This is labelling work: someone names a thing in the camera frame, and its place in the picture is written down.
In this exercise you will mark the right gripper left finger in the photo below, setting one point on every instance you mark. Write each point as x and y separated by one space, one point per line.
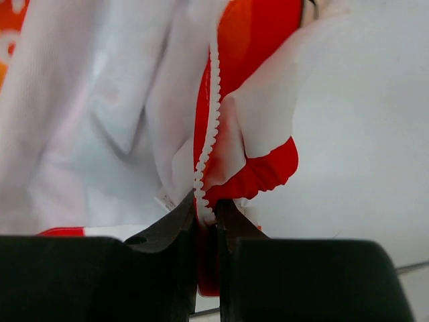
151 276

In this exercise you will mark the rainbow striped kids jacket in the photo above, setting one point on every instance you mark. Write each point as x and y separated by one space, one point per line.
105 104

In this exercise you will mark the aluminium frame rail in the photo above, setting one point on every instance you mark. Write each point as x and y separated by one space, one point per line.
411 267

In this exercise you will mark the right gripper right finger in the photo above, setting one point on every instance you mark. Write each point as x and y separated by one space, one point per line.
265 279

